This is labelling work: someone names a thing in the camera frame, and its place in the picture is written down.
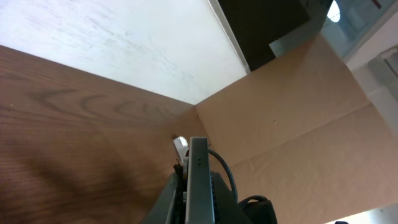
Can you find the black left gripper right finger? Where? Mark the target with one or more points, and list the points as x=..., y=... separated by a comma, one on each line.
x=226, y=208

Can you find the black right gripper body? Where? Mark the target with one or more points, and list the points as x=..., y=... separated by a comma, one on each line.
x=258, y=209

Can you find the brown cardboard panel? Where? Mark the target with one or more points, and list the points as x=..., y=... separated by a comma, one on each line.
x=301, y=132

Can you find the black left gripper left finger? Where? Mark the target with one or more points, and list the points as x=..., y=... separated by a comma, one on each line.
x=168, y=207

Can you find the white power strip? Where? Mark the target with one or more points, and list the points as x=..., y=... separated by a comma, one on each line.
x=181, y=145

